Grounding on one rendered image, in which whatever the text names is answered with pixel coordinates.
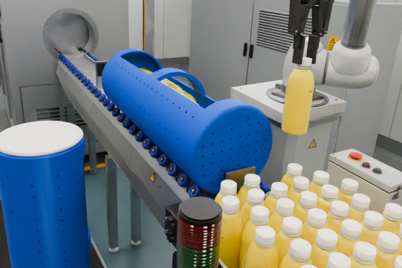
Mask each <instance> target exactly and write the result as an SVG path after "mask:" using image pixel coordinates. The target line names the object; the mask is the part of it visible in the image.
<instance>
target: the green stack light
mask: <svg viewBox="0 0 402 268"><path fill-rule="evenodd" d="M219 254H220V241H219V243H218V244H217V245H216V246H214V247H213V248H210V249H206V250H193V249H190V248H187V247H185V246H184V245H182V244H181V243H180V242H179V240H178V238H177V244H176V266H177V268H218V262H219Z"/></svg>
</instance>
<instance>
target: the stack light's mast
mask: <svg viewBox="0 0 402 268"><path fill-rule="evenodd" d="M178 213H179V216H180V217H181V218H182V219H183V220H184V221H186V222H188V223H190V224H193V225H197V226H207V225H210V224H213V223H215V222H217V221H218V220H219V219H220V218H221V217H222V214H223V209H222V207H221V206H220V204H219V203H217V202H216V201H214V200H212V199H210V198H207V197H191V198H189V199H186V200H185V201H183V202H182V203H181V204H180V205H179V208H178Z"/></svg>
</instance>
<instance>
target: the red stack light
mask: <svg viewBox="0 0 402 268"><path fill-rule="evenodd" d="M222 219H223V215H222V217H221V218H220V219H219V220H218V221H217V222H215V223H213V224H210V225H207V226H197V225H193V224H190V223H188V222H186V221H184V220H183V219H182V218H181V217H180V216H179V213H178V227H177V238H178V240H179V242H180V243H181V244H182V245H184V246H185V247H187V248H190V249H193V250H206V249H210V248H213V247H214V246H216V245H217V244H218V243H219V241H220V239H221V226H222Z"/></svg>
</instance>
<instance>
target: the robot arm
mask: <svg viewBox="0 0 402 268"><path fill-rule="evenodd" d="M333 2H334V0H290V10H289V19H288V33H291V34H292V35H294V41H293V43H292V45H291V47H290V49H289V50H288V53H287V55H286V58H285V62H284V69H283V77H282V83H276V84H275V87H276V88H277V89H278V90H273V91H272V92H271V95H274V96H278V97H280V98H283V99H285V94H286V88H287V81H288V77H289V76H290V73H291V71H292V70H293V69H295V68H296V67H295V65H296V64H298V65H301V64H302V60H303V57H308V58H311V59H312V64H311V69H310V70H311V71H312V73H313V76H314V81H315V86H314V91H313V96H312V101H316V100H319V99H323V98H324V96H323V95H321V94H319V93H315V87H316V86H317V85H326V86H331V87H338V88H343V89H361V88H365V87H369V86H370V85H372V84H374V83H375V81H376V79H377V76H378V73H379V62H378V60H377V59H376V58H375V57H374V56H371V48H370V46H369V45H368V43H367V38H368V35H369V31H370V26H371V22H372V19H373V14H374V10H375V7H376V3H377V0H349V4H348V10H347V13H346V19H345V25H344V28H343V34H342V39H341V40H340V41H338V42H337V43H335V45H334V47H333V49H332V51H327V50H324V49H323V45H322V44H321V42H320V41H319V40H320V37H323V36H324V34H327V32H328V26H329V22H330V16H331V10H332V6H333ZM310 9H312V35H309V37H305V36H303V33H304V29H305V26H306V22H307V18H308V15H309V11H310Z"/></svg>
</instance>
